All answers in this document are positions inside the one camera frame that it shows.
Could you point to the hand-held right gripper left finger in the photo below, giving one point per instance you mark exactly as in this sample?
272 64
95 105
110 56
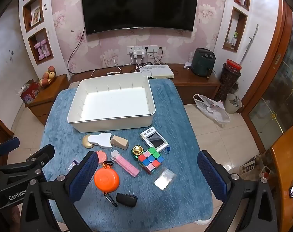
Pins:
84 176

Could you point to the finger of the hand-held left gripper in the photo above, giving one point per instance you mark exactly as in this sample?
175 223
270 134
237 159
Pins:
43 153
8 143

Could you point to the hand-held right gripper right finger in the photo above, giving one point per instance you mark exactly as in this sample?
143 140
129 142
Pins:
210 176

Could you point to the pink correction tape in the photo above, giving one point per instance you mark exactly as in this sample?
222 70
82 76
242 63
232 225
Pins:
102 157

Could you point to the white scoop-shaped object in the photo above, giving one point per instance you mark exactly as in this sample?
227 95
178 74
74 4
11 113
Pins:
100 140

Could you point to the multicoloured puzzle cube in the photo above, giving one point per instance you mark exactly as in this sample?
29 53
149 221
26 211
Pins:
150 160

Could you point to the white plastic storage box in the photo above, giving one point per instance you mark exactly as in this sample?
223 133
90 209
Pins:
112 101

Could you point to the small printed card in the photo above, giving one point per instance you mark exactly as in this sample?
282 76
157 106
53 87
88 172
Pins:
73 164

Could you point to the orange round case with carabiner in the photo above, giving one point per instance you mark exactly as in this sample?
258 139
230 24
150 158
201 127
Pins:
106 180

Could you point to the round gold lid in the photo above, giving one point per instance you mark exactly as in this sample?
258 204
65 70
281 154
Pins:
85 142

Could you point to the cardboard box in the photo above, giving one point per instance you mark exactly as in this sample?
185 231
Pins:
247 166

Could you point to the pink pill case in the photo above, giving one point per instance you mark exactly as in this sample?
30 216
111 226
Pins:
127 165

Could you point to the clear plastic bag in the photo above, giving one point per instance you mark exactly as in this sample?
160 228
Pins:
164 179

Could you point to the black charger plug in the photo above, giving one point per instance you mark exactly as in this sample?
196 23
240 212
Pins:
126 198

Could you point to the beige soap block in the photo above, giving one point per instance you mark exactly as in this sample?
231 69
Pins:
119 142

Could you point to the wooden side cabinet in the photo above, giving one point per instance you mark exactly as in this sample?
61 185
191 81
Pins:
43 104

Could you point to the small blue clip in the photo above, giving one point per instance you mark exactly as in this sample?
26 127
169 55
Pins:
167 150

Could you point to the red printed box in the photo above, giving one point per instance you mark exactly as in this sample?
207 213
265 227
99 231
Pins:
30 93

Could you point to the green bottle with gold cap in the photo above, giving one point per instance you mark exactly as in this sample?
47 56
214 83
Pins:
137 152

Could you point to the white plastic bag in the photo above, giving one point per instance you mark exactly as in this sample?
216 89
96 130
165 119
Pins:
214 112

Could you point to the white handheld game console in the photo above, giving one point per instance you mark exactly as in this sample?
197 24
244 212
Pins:
154 139

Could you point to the wooden table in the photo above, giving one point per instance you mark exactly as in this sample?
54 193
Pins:
284 164

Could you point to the white trash bin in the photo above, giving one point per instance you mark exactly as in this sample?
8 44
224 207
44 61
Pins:
233 105

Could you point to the bowl of fruit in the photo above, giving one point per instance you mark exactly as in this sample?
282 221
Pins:
47 77

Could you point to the wooden television cabinet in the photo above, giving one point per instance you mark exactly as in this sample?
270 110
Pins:
197 87

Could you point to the dark jar with red lid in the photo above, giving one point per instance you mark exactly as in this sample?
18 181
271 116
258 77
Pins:
227 82

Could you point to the pink dumbbell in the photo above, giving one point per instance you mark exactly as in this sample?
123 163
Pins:
46 48
38 50

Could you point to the dark green air fryer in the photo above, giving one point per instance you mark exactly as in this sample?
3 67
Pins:
203 62

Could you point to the wooden framed glass door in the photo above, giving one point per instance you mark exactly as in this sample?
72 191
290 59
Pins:
279 84

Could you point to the white set-top box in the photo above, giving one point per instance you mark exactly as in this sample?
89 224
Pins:
162 72

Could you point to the picture book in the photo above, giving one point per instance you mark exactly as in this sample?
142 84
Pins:
36 17

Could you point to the white charger adapters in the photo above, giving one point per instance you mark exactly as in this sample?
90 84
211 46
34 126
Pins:
138 54

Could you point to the green spray bottle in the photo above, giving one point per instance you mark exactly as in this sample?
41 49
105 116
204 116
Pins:
234 38

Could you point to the sheathed sword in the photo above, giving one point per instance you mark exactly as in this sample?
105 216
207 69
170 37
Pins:
250 42

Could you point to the white wall shelf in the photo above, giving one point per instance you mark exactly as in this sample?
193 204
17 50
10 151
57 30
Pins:
53 36
249 12

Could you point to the white wall socket strip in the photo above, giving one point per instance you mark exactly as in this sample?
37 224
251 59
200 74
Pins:
151 48

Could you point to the black wall television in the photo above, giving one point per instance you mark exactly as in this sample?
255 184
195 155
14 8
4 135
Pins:
136 4

